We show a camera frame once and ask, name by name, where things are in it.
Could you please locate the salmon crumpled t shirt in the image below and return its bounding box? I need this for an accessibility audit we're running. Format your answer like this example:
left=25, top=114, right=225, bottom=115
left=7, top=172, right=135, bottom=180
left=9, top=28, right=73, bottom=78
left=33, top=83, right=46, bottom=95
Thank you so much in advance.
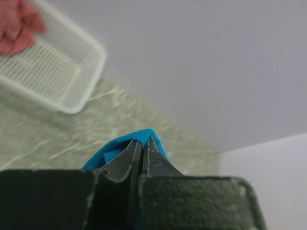
left=0, top=0, right=47, bottom=56

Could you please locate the blue t shirt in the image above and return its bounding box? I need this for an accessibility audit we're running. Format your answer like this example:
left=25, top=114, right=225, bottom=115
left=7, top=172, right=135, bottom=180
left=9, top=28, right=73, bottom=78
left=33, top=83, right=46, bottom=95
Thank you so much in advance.
left=81, top=128, right=169, bottom=170

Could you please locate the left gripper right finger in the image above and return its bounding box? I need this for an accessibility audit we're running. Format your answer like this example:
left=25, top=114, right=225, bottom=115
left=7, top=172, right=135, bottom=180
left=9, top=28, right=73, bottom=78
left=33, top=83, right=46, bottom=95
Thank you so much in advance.
left=142, top=136, right=183, bottom=176

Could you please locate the white plastic basket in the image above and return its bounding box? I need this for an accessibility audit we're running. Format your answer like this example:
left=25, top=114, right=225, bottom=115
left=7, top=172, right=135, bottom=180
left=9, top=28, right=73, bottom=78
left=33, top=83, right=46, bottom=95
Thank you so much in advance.
left=0, top=0, right=107, bottom=114

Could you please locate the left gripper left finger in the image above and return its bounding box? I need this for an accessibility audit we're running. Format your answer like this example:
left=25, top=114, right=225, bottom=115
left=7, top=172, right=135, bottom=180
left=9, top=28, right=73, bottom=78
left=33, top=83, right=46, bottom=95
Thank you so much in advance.
left=100, top=140, right=142, bottom=184

